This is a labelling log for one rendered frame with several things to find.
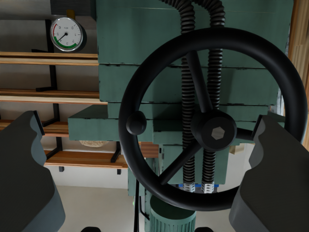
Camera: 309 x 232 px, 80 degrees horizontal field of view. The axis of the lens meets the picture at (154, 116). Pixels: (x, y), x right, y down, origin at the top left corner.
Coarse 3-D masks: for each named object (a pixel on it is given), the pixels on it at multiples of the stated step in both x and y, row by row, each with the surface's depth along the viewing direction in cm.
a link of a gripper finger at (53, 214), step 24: (24, 120) 9; (0, 144) 8; (24, 144) 8; (0, 168) 7; (24, 168) 7; (0, 192) 6; (24, 192) 6; (48, 192) 6; (0, 216) 5; (24, 216) 5; (48, 216) 6
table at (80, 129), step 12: (96, 108) 59; (72, 120) 46; (84, 120) 46; (96, 120) 46; (108, 120) 46; (156, 120) 45; (168, 120) 46; (180, 120) 46; (276, 120) 49; (72, 132) 46; (84, 132) 47; (96, 132) 47; (108, 132) 47; (144, 132) 47; (156, 132) 37; (168, 132) 37; (180, 132) 37; (156, 144) 38; (168, 144) 38; (180, 144) 38
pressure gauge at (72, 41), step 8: (64, 16) 35; (72, 16) 37; (56, 24) 35; (64, 24) 35; (72, 24) 35; (56, 32) 36; (64, 32) 36; (72, 32) 36; (80, 32) 36; (56, 40) 36; (64, 40) 36; (72, 40) 36; (80, 40) 36; (64, 48) 36; (72, 48) 36; (80, 48) 38
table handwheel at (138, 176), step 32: (192, 32) 25; (224, 32) 25; (160, 64) 25; (192, 64) 26; (288, 64) 26; (128, 96) 26; (288, 96) 27; (192, 128) 29; (224, 128) 26; (288, 128) 29; (128, 160) 28; (160, 192) 29; (192, 192) 32; (224, 192) 31
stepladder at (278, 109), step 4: (288, 36) 110; (288, 40) 110; (288, 44) 111; (280, 92) 118; (280, 96) 118; (280, 100) 119; (276, 104) 118; (280, 104) 119; (268, 108) 135; (272, 108) 123; (276, 108) 119; (280, 108) 119; (272, 112) 124; (276, 112) 119; (280, 112) 120
